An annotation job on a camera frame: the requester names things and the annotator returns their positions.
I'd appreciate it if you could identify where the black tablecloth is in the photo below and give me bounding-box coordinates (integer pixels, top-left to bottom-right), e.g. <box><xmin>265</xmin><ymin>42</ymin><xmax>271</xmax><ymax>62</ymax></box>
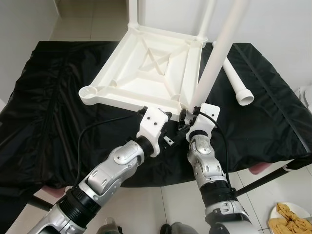
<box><xmin>0</xmin><ymin>40</ymin><xmax>312</xmax><ymax>220</ymax></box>

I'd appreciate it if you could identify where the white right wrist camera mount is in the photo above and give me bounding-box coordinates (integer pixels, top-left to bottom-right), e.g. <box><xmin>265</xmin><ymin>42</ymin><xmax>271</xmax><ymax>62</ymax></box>
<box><xmin>188</xmin><ymin>103</ymin><xmax>219</xmax><ymax>142</ymax></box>

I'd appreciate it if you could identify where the pink cloth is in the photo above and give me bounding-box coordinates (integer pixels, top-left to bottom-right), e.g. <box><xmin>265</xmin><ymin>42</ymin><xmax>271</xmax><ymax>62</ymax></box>
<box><xmin>250</xmin><ymin>161</ymin><xmax>273</xmax><ymax>175</ymax></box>
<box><xmin>44</xmin><ymin>183</ymin><xmax>66</xmax><ymax>195</ymax></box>

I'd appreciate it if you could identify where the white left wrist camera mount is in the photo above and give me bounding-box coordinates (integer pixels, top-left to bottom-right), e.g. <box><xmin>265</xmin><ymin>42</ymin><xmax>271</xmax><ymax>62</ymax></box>
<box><xmin>136</xmin><ymin>107</ymin><xmax>171</xmax><ymax>158</ymax></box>

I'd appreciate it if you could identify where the grey robot left foot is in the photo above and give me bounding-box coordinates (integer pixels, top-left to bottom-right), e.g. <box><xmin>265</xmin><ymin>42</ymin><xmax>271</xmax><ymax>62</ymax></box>
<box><xmin>97</xmin><ymin>218</ymin><xmax>125</xmax><ymax>234</ymax></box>

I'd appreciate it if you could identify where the yellow cloth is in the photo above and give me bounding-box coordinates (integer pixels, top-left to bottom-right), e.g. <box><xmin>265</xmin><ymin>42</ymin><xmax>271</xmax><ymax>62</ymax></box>
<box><xmin>268</xmin><ymin>202</ymin><xmax>312</xmax><ymax>234</ymax></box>

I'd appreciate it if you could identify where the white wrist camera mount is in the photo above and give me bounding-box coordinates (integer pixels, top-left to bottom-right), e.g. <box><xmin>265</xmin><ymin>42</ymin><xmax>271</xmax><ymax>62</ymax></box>
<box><xmin>188</xmin><ymin>103</ymin><xmax>219</xmax><ymax>142</ymax></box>
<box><xmin>136</xmin><ymin>107</ymin><xmax>171</xmax><ymax>158</ymax></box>

